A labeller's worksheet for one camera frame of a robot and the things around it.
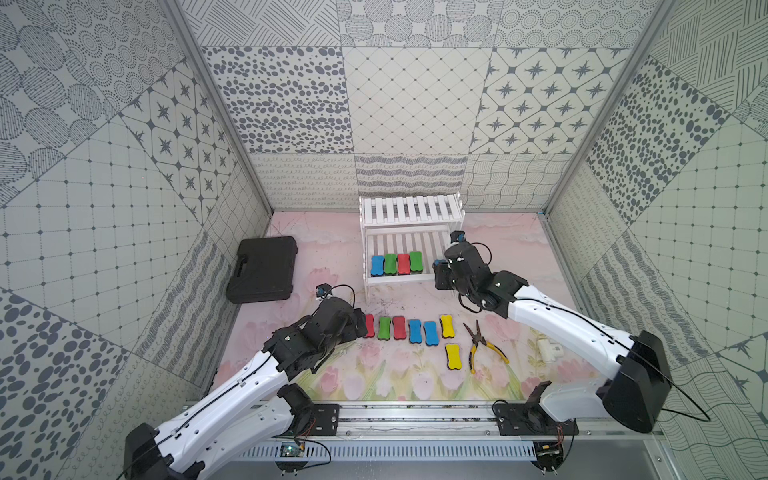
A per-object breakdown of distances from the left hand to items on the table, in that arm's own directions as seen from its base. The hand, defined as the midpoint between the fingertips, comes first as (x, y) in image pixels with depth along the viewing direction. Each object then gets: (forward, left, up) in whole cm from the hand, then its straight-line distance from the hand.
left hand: (353, 315), depth 77 cm
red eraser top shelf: (+4, -3, -15) cm, 16 cm away
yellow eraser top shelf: (+4, -27, -15) cm, 31 cm away
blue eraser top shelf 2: (+2, -22, -15) cm, 27 cm away
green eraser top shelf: (+3, -8, -15) cm, 17 cm away
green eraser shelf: (+18, -9, 0) cm, 20 cm away
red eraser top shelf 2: (+4, -12, -15) cm, 20 cm away
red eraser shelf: (+17, -13, 0) cm, 21 cm away
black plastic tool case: (+20, +33, -10) cm, 40 cm away
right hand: (+12, -24, +3) cm, 26 cm away
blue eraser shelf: (+17, -5, -1) cm, 17 cm away
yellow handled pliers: (+1, -36, -15) cm, 39 cm away
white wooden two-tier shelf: (+29, -13, -2) cm, 32 cm away
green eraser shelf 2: (+19, -17, -2) cm, 26 cm away
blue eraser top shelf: (+3, -17, -16) cm, 23 cm away
